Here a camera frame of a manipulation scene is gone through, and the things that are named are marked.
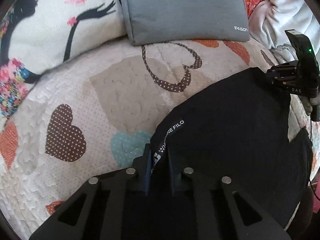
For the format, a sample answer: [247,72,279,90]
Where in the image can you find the light blue fleece blanket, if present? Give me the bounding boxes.
[248,0,319,63]

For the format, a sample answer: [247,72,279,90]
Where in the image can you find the heart pattern quilt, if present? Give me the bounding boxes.
[1,39,319,239]

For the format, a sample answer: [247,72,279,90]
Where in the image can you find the black pants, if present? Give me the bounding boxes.
[150,67,312,226]

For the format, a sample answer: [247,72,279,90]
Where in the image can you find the white printed lady pillow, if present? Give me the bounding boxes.
[1,0,126,118]

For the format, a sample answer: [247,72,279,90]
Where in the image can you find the grey laptop bag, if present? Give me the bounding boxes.
[121,0,249,46]

